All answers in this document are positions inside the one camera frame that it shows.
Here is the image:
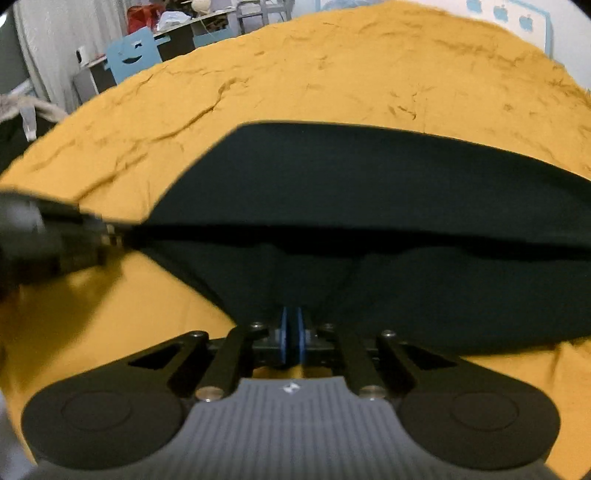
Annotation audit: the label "grey desk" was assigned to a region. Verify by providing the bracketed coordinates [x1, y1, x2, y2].
[74, 6, 241, 104]

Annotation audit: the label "white curtain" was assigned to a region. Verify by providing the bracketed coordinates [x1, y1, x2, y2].
[13, 0, 134, 114]

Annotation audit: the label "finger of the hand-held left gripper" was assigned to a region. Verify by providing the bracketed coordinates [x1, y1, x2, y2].
[83, 211, 137, 269]

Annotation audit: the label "white and blue headboard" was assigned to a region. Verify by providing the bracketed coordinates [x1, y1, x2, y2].
[464, 0, 555, 58]

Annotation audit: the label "red bag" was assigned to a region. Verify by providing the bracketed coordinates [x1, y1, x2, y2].
[127, 4, 164, 34]

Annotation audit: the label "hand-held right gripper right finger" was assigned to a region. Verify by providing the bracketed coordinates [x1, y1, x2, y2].
[295, 307, 463, 402]

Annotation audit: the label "yellow quilted blanket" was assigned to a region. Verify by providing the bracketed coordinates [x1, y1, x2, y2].
[0, 0, 591, 476]

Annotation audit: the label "dark jacket with fur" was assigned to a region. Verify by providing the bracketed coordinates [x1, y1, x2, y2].
[0, 92, 68, 160]

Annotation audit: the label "white wooden chair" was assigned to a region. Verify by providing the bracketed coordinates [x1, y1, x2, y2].
[236, 0, 296, 23]

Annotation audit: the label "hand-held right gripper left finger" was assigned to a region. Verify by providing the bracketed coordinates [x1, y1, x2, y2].
[124, 307, 291, 402]

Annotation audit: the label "black pants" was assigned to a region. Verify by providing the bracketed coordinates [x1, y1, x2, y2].
[122, 121, 591, 357]

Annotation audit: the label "blue chair with face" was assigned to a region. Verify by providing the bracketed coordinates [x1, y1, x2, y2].
[104, 27, 163, 85]

